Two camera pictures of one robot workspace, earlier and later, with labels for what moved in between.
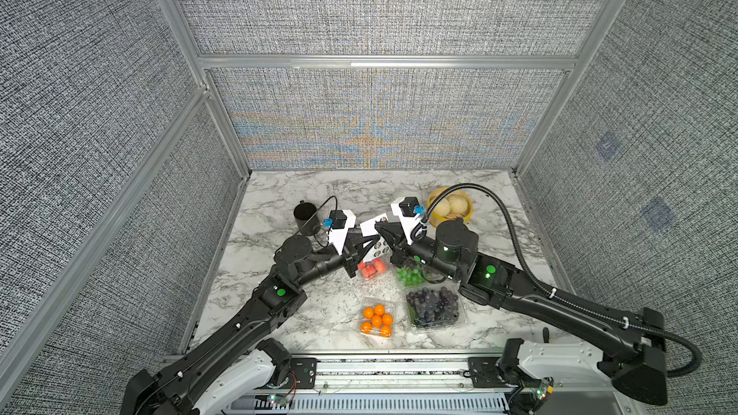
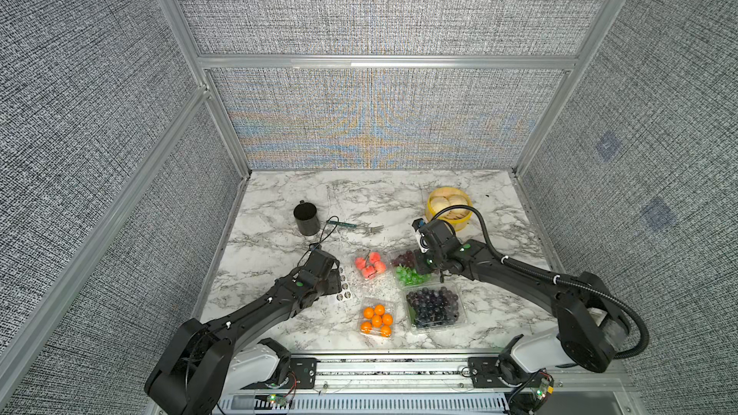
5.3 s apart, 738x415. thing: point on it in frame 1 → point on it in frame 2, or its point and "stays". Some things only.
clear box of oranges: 379,317 stays
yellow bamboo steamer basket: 450,206 stays
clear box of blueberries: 434,305 stays
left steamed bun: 443,207 stays
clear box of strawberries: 376,271 stays
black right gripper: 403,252 → 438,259
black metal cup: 307,218 stays
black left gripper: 354,246 → 334,280
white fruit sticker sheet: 381,249 → 345,292
